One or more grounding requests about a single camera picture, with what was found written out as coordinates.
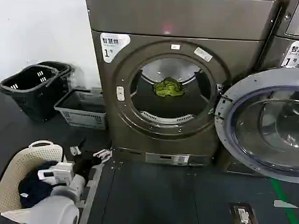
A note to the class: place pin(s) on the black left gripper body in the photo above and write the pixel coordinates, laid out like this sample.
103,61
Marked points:
86,166

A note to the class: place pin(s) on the black plastic basket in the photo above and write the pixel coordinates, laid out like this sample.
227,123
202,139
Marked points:
64,71
26,91

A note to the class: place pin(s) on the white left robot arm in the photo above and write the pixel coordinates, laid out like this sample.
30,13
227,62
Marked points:
58,207

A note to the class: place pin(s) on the grey dryer with open drum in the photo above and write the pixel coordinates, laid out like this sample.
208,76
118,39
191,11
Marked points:
173,18

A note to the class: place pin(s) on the green cloth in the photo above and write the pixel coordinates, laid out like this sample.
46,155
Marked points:
168,88

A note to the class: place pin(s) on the round glass dryer door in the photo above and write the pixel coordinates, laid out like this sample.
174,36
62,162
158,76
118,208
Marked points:
268,127

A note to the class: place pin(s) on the green floor tape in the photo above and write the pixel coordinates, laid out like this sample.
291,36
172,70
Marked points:
284,197

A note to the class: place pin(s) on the white perforated laundry basket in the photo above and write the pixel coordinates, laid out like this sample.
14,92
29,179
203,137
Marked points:
15,165

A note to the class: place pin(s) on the grey dryer with label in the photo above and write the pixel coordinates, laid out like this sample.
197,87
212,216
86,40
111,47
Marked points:
278,48

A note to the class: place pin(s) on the dark blue clothes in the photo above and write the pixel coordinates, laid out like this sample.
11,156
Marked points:
34,184

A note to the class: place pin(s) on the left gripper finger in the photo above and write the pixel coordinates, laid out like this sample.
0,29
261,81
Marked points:
103,155
78,146

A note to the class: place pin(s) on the grey arrow floor sticker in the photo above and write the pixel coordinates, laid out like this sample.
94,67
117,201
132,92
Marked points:
284,204

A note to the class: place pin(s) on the floor socket box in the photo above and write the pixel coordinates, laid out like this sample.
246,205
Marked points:
242,217

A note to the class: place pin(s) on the grey plastic crate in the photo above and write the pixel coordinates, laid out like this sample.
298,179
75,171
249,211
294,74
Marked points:
82,114

